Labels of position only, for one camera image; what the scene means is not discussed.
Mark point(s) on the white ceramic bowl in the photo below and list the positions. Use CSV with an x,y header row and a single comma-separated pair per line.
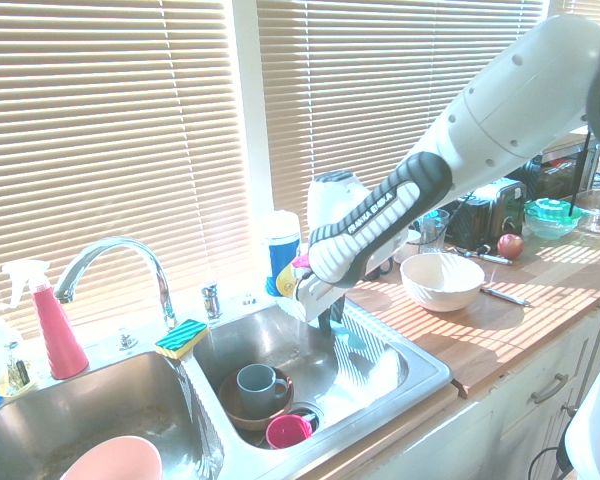
x,y
442,285

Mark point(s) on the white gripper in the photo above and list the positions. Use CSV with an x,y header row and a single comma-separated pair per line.
x,y
315,297

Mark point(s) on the grey mug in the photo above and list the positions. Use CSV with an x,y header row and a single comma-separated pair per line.
x,y
257,390

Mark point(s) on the brown wooden bowl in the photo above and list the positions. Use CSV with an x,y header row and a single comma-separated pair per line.
x,y
250,424

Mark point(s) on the stainless steel double sink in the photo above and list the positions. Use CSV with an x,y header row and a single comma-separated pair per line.
x,y
290,355

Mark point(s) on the silver utensil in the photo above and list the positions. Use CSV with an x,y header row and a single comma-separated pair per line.
x,y
507,296

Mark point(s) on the salmon pink bowl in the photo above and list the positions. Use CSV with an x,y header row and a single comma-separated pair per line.
x,y
115,460

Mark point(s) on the white and blue cleanser canister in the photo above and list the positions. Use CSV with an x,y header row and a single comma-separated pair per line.
x,y
280,250

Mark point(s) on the teal lidded plastic container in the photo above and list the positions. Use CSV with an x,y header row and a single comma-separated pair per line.
x,y
550,217

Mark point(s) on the beige window blind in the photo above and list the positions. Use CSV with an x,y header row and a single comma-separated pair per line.
x,y
587,6
105,150
355,100

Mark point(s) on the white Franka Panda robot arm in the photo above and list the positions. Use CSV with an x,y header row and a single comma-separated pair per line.
x,y
480,135

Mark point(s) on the magenta plastic cup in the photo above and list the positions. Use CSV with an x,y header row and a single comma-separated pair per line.
x,y
287,432

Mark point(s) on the clear glass dish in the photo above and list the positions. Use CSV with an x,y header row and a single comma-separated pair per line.
x,y
597,217

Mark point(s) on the red apple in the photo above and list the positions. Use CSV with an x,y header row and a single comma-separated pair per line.
x,y
511,246

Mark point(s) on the chrome gooseneck faucet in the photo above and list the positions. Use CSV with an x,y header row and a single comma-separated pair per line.
x,y
145,260

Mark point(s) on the clear bottle with yellow liquid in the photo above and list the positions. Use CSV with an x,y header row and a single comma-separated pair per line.
x,y
12,370

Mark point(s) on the pink wrist mount piece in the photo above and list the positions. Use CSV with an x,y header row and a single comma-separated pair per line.
x,y
301,261

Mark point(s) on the dark countertop appliance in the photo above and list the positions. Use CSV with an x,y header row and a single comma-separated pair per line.
x,y
560,172

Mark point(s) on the black and silver pen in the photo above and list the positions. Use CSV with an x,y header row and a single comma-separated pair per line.
x,y
495,259

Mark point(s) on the red spray bottle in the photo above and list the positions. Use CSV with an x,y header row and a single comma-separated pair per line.
x,y
57,335

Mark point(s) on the black and silver toaster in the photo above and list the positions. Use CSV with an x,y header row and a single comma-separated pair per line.
x,y
490,215

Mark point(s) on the small chrome sink knob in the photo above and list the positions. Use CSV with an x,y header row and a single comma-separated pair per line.
x,y
127,341

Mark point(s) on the clear drinking glass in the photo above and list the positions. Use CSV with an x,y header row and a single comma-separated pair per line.
x,y
434,232

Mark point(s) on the green and yellow sponge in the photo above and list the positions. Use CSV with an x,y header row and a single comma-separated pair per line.
x,y
182,340

